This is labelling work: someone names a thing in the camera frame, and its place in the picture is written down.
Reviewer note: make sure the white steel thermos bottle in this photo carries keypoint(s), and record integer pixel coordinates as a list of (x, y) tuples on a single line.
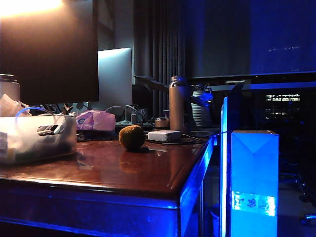
[(10, 90)]

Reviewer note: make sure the brown metal thermos bottle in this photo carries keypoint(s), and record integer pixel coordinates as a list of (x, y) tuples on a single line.
[(177, 106)]

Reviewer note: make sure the large dark computer monitor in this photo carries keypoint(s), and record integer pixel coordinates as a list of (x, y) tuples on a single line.
[(49, 61)]

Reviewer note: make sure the crumpled white paper receipts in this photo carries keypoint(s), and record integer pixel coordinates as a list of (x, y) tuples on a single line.
[(8, 103)]

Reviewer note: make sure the black office chair base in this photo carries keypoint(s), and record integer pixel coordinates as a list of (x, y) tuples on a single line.
[(307, 217)]

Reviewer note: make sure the silver thermos cap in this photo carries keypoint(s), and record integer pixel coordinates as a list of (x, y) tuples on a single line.
[(161, 122)]

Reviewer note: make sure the tall white carton box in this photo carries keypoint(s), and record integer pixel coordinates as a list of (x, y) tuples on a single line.
[(254, 160)]

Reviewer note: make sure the dark angular desk lamp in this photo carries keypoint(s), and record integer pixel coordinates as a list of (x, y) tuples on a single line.
[(150, 82)]

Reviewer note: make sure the purple tissue pack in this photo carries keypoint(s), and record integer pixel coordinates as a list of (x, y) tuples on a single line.
[(96, 121)]

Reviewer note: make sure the brown fuzzy kiwi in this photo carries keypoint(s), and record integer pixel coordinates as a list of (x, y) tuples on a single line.
[(132, 137)]

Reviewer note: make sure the white power adapter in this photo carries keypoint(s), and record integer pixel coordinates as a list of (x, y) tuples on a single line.
[(164, 135)]

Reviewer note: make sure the upright partition panel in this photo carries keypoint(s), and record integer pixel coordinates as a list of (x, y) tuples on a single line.
[(224, 160)]

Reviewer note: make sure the grey ribbed humidifier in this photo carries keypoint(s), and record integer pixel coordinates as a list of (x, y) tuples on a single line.
[(201, 113)]

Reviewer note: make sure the translucent plastic storage box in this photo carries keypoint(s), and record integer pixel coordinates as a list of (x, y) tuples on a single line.
[(37, 148)]

